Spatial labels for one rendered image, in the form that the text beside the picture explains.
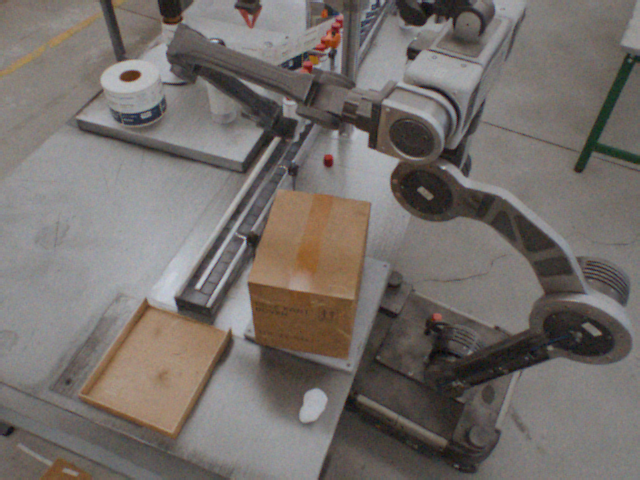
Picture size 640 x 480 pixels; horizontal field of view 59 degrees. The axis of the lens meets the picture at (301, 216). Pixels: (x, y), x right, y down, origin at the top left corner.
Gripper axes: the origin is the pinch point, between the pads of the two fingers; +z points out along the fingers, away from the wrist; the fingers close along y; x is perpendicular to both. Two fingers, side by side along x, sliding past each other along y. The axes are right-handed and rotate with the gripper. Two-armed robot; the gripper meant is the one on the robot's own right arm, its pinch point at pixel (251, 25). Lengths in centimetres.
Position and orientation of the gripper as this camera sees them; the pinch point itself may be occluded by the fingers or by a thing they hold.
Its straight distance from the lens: 197.6
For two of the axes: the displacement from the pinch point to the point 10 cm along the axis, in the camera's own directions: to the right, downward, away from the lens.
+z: -0.2, 6.7, 7.4
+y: -3.6, 6.9, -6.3
